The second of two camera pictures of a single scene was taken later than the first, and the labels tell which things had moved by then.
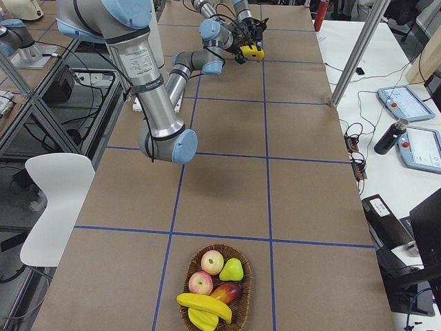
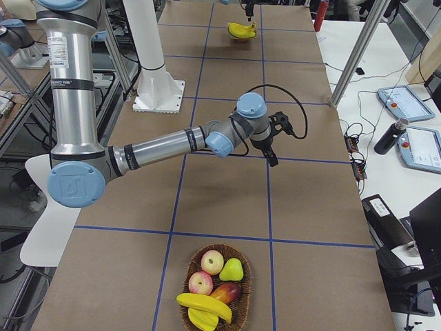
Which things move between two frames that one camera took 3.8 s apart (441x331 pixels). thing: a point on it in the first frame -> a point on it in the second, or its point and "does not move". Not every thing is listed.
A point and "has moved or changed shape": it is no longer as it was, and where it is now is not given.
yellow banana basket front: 204,311 does not move
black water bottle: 387,141 does not move
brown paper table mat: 270,175 does not move
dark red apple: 228,292 does not move
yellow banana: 247,50 has moved or changed shape
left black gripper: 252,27 -> 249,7
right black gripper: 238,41 -> 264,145
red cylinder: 321,13 does not move
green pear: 232,270 does not move
